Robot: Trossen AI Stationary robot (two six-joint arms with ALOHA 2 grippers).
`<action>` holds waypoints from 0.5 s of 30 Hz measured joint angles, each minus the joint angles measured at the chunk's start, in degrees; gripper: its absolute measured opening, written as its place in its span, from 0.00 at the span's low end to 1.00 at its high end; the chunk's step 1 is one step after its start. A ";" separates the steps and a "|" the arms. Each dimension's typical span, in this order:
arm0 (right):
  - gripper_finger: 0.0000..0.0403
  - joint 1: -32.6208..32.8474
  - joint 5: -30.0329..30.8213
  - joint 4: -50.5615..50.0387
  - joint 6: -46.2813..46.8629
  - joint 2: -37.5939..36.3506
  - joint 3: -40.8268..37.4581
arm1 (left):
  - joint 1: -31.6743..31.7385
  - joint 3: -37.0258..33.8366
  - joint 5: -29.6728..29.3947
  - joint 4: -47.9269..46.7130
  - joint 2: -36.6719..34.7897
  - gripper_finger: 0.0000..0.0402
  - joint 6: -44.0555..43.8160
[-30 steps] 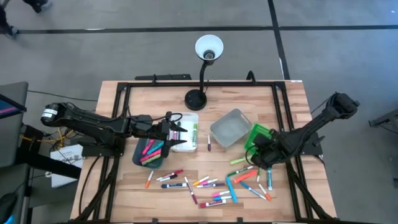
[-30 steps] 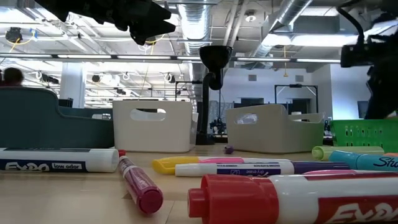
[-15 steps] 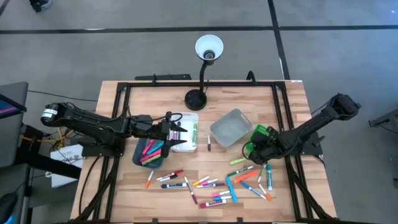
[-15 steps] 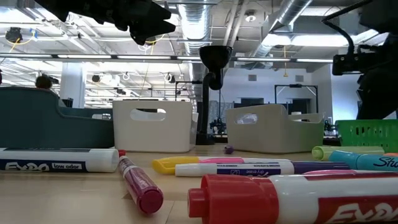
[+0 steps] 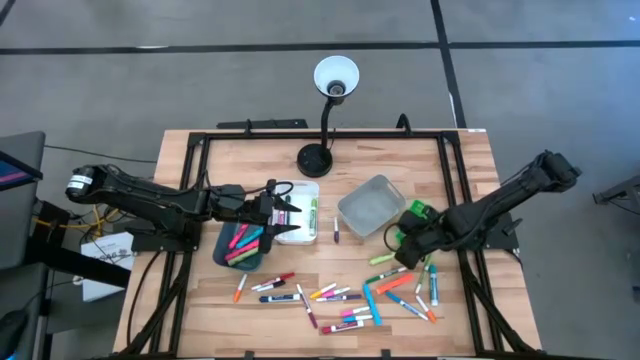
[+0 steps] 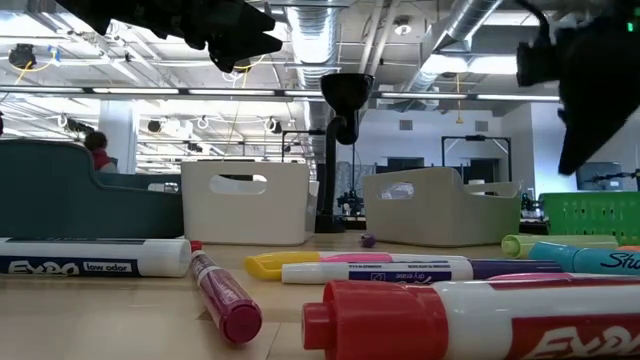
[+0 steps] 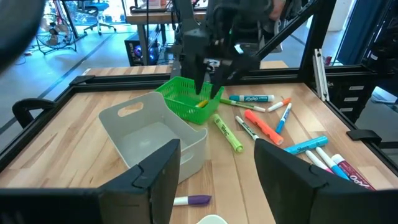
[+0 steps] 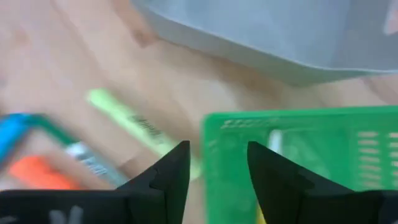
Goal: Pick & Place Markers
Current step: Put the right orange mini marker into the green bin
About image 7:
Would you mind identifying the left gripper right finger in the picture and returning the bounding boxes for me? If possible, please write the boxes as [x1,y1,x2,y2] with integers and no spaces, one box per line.
[254,138,327,224]

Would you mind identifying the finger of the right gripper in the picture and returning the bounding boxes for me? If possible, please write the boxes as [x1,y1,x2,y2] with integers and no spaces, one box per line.
[191,57,208,96]
[210,63,236,100]

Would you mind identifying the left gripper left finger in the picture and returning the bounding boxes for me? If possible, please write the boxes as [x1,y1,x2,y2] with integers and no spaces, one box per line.
[99,139,182,224]

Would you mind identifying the green mesh basket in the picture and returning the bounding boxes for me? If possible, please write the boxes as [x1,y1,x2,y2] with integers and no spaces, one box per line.
[154,76,225,126]

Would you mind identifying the light green thin marker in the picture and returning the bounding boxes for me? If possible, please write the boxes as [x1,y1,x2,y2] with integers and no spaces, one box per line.
[219,98,267,113]

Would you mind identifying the purple cap thin marker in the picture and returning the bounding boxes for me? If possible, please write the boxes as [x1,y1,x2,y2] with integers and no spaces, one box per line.
[173,194,213,207]

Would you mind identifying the pink cap thin marker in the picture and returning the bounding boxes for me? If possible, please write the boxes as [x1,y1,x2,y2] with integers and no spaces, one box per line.
[305,149,335,175]

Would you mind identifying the light blue Sharpie highlighter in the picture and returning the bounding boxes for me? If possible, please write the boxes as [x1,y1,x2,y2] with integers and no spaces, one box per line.
[283,135,330,156]

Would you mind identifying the grey plastic bin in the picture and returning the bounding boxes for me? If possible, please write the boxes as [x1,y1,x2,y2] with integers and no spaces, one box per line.
[98,91,208,184]

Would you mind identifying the light blue cap thin marker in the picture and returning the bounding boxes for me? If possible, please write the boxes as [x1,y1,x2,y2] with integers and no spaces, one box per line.
[315,146,351,181]

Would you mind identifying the light green highlighter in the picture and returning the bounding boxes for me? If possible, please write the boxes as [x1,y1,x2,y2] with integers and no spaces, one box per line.
[212,113,244,154]

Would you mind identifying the green Expo marker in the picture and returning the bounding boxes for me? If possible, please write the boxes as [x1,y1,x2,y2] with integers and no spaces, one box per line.
[234,115,260,141]

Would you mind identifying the orange highlighter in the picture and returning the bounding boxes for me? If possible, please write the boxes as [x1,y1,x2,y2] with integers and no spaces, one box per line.
[244,109,284,146]

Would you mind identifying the orange cap thin marker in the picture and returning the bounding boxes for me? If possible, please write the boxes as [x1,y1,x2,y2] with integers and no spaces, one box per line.
[267,97,292,113]

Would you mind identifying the red Expo marker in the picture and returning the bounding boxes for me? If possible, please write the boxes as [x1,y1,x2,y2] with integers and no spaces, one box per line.
[331,153,376,191]

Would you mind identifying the teal Expo marker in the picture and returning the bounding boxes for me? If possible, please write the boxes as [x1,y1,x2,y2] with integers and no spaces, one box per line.
[228,94,276,103]

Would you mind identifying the wooden desk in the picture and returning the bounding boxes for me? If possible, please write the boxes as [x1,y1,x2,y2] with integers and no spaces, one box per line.
[123,0,208,67]

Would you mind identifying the black computer tower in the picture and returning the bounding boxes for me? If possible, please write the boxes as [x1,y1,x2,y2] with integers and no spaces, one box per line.
[124,30,164,67]

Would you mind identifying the person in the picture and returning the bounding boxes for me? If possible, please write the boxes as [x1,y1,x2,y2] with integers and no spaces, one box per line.
[261,0,301,35]

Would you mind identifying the silver aluminium extrusion bars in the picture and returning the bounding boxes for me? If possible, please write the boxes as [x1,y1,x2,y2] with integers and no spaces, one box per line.
[312,48,331,103]

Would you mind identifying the blue office chair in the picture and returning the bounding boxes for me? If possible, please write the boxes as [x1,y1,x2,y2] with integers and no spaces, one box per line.
[76,0,118,35]

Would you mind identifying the black drawer cabinet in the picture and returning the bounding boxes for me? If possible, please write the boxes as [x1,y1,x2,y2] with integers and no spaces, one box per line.
[325,70,379,124]

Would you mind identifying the black floor fan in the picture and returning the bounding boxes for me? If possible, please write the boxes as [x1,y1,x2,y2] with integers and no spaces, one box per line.
[35,14,78,56]

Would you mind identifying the blue partition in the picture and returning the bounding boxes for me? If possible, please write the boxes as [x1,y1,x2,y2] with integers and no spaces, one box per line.
[336,0,384,66]

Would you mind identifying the black aluminium table frame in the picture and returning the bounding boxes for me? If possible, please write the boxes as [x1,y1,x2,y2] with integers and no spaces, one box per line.
[0,0,398,178]

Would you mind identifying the black frame bracket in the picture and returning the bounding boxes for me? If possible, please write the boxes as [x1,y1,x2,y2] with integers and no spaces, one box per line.
[346,129,383,146]

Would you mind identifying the black clamp handle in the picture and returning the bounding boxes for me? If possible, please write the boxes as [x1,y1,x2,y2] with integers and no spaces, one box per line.
[11,98,60,129]

